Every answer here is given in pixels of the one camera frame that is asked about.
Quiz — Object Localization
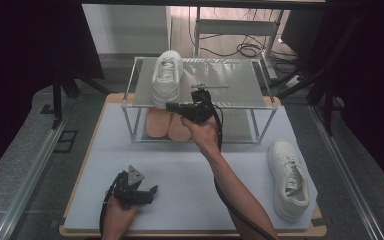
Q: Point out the person's left hand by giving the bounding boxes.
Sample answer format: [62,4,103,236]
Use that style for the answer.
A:
[101,195,140,234]

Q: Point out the aluminium floor rail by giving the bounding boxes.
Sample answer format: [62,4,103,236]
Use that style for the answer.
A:
[0,117,68,240]
[308,104,384,240]

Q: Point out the bundle of black floor cables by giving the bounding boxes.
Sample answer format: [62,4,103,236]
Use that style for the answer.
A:
[188,6,302,69]

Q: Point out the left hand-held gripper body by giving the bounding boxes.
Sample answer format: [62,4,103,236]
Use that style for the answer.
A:
[112,164,152,208]

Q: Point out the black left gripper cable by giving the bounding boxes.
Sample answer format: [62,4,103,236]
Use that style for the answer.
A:
[98,171,128,236]

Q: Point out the wooden table board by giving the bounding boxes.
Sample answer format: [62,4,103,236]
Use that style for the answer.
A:
[58,92,328,238]

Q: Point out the person's right hand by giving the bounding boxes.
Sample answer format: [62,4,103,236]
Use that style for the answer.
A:
[179,113,222,157]

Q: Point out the white leather sneaker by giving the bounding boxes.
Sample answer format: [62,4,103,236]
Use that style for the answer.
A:
[267,138,311,223]
[150,49,185,110]

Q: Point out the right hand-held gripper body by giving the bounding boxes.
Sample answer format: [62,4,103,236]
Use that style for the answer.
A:
[179,83,230,126]

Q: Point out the grey metal desk frame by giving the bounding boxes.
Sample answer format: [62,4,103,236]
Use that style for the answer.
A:
[193,6,281,80]

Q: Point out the black metal stand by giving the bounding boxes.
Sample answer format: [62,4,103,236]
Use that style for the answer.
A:
[276,13,364,136]
[50,68,112,130]

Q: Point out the white foam mat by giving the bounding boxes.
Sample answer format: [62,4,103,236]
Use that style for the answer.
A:
[63,101,320,232]

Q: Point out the dark monitor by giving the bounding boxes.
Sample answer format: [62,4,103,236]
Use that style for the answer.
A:
[280,9,328,62]

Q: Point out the black curtain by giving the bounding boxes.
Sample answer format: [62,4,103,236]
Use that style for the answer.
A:
[313,0,384,201]
[0,0,105,186]

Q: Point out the white cabinet panel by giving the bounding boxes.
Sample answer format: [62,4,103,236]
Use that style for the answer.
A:
[81,3,173,56]

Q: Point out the pink rubber slipper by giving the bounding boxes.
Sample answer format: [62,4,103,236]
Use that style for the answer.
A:
[167,112,193,143]
[145,107,173,139]

